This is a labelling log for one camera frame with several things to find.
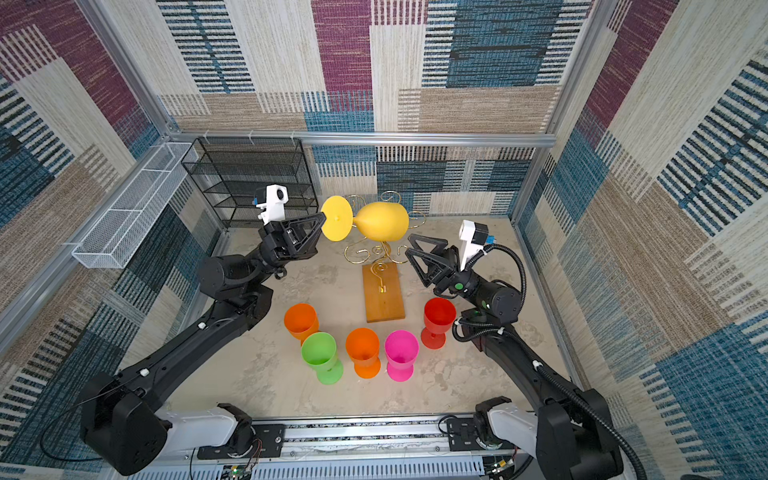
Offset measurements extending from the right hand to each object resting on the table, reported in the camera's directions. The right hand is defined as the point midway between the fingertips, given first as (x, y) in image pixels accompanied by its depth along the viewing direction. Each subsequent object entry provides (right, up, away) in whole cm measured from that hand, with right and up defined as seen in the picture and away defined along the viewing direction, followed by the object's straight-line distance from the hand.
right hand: (405, 249), depth 58 cm
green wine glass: (-21, -27, +21) cm, 40 cm away
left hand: (-14, +4, -10) cm, 17 cm away
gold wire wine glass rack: (-5, -14, +41) cm, 43 cm away
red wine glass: (+10, -17, +20) cm, 28 cm away
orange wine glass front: (-27, -19, +23) cm, 40 cm away
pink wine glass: (0, -24, +17) cm, 29 cm away
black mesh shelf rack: (-59, +28, +49) cm, 82 cm away
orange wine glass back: (-10, -25, +20) cm, 33 cm away
